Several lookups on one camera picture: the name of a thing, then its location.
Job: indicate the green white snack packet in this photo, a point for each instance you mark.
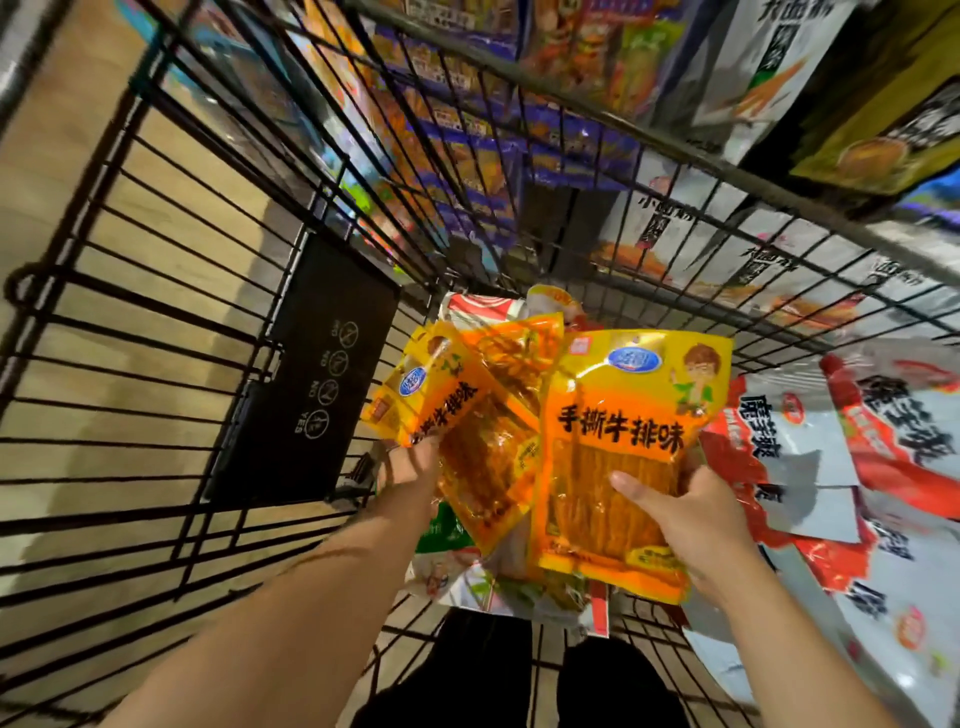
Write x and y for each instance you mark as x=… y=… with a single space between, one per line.
x=442 y=536

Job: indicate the person's left forearm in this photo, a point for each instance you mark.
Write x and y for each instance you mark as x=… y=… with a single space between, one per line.
x=300 y=622

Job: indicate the white multicoloured snack packet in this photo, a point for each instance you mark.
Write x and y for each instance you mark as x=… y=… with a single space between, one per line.
x=517 y=585

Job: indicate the rows of blue snack packets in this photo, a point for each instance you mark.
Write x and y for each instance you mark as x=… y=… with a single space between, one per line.
x=480 y=150

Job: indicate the black plastic cart flap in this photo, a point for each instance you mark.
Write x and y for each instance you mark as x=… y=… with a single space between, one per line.
x=300 y=375

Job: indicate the row of colourful snack packets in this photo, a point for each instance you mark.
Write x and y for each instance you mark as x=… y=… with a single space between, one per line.
x=607 y=52

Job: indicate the person's black trousers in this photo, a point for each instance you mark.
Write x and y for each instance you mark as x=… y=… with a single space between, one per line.
x=465 y=675

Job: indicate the yellow snack packet cartoon figure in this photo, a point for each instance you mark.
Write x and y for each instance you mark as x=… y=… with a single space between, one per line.
x=615 y=420

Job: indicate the white orange snack packet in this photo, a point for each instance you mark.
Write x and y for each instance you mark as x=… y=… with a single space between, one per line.
x=772 y=67
x=757 y=262
x=877 y=289
x=660 y=217

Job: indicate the person's left thumb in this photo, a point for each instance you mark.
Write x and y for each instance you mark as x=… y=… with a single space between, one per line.
x=431 y=452

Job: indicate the person's right hand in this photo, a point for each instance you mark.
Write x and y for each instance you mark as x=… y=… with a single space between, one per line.
x=705 y=532

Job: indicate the yellow orange snack packet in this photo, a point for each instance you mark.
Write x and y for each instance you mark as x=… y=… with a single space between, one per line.
x=525 y=352
x=465 y=450

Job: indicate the olive green snack packet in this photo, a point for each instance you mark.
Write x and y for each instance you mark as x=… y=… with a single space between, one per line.
x=885 y=127

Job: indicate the person's left hand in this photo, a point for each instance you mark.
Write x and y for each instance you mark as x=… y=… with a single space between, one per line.
x=409 y=476

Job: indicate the person's right forearm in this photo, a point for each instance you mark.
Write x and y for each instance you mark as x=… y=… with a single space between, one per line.
x=787 y=660

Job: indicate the pale yellow snack packet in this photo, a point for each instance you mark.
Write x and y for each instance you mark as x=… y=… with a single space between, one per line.
x=555 y=301

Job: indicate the shelf of assorted colourful goods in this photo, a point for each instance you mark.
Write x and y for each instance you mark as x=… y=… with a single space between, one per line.
x=300 y=97

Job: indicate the person's right thumb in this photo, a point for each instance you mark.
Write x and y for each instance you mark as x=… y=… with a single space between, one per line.
x=641 y=495

